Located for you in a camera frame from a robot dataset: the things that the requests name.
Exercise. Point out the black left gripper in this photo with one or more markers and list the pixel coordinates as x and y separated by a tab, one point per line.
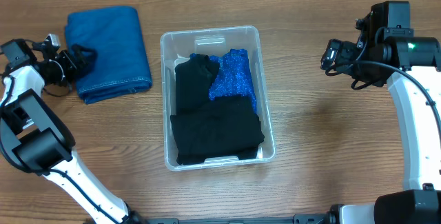
72	65

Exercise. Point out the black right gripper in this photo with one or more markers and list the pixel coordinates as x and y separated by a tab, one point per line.
342	50

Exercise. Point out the blue denim cloth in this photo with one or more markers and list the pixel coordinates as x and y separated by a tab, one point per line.
121	66

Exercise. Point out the sparkly blue green cloth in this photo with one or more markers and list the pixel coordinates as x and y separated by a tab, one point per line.
234	78

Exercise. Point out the black garment long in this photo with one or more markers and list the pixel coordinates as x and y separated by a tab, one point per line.
194	78

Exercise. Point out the black cloth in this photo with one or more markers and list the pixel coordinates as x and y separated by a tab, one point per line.
197	139
235	119

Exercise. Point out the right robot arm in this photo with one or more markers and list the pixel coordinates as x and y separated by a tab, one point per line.
388	53

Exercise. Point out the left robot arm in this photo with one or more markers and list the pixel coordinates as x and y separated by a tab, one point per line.
34	139

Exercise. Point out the clear plastic storage container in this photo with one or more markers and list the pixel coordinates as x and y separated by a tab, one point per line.
176	48

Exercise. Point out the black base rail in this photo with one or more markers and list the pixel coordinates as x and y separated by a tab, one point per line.
237	221

